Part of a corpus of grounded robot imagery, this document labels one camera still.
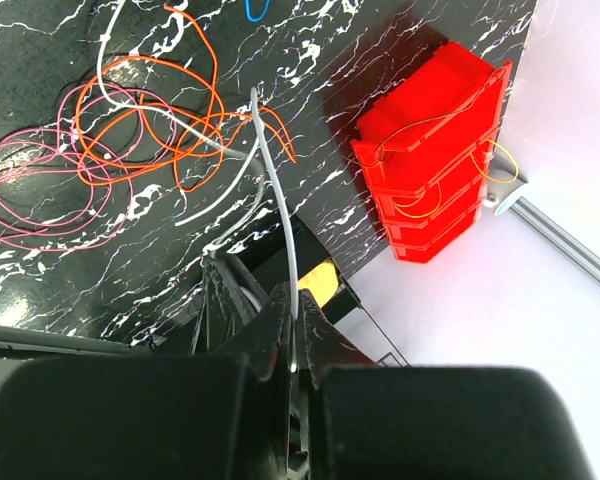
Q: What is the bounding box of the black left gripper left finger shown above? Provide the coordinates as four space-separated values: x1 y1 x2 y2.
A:
0 284 291 479

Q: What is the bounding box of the orange cable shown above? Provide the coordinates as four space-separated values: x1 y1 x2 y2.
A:
74 2 297 194

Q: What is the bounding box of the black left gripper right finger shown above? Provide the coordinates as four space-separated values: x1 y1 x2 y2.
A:
299 292 593 479

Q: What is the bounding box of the blue cable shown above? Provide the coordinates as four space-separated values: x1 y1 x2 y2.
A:
243 0 272 24

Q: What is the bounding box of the red plastic bin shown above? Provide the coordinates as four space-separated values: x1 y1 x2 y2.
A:
351 42 514 264

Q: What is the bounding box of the white cable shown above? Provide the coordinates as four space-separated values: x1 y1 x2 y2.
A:
96 0 301 376

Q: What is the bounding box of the aluminium frame rail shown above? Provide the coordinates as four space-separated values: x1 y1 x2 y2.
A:
482 154 600 286

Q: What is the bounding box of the pink cable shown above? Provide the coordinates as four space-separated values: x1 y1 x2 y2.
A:
0 82 179 253

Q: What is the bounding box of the yellow cable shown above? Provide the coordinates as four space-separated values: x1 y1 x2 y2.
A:
392 138 520 219

